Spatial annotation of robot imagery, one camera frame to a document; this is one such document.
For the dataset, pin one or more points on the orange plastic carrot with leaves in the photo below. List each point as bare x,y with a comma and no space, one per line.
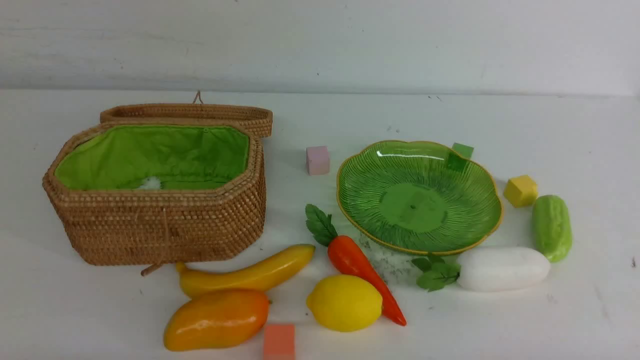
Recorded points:
347,258

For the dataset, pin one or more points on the yellow plastic banana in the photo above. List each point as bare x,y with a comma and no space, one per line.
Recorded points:
262,276

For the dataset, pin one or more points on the yellow plastic lemon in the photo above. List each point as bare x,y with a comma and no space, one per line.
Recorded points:
345,303

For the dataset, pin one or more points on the orange yellow plastic mango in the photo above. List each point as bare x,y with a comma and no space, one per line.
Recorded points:
217,320

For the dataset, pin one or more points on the white plastic radish with leaves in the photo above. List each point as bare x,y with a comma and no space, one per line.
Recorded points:
484,269

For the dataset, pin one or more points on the green plastic cucumber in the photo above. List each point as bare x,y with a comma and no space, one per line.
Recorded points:
552,228

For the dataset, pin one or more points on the pink foam cube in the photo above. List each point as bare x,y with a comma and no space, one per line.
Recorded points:
317,160

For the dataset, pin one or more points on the green glass leaf plate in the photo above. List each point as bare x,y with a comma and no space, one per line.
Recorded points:
419,197

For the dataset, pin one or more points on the green foam cube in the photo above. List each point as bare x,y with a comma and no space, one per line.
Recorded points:
461,153

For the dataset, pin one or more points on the orange foam cube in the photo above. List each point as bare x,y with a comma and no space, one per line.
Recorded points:
279,341

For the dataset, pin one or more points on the woven wicker basket green lining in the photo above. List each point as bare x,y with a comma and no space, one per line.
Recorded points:
160,192

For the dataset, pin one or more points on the yellow foam cube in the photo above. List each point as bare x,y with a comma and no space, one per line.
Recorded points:
521,191

